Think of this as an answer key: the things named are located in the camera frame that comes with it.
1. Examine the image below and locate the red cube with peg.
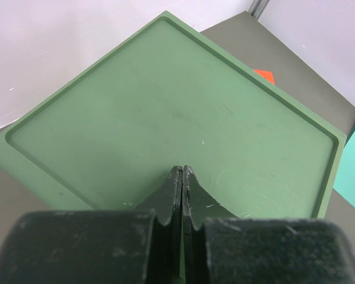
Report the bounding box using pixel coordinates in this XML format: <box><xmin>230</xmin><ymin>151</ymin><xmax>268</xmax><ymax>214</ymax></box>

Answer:
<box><xmin>254</xmin><ymin>69</ymin><xmax>275</xmax><ymax>85</ymax></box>

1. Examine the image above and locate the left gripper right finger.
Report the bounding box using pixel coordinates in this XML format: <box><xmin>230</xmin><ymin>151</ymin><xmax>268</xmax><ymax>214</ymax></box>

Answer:
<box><xmin>182</xmin><ymin>166</ymin><xmax>355</xmax><ymax>283</ymax></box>

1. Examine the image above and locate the green drawer box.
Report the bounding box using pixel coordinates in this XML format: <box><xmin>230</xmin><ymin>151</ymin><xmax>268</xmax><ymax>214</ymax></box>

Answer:
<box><xmin>0</xmin><ymin>12</ymin><xmax>345</xmax><ymax>219</ymax></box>

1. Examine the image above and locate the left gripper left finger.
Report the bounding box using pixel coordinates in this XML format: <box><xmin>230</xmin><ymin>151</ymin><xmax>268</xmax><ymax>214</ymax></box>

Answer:
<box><xmin>0</xmin><ymin>166</ymin><xmax>183</xmax><ymax>283</ymax></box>

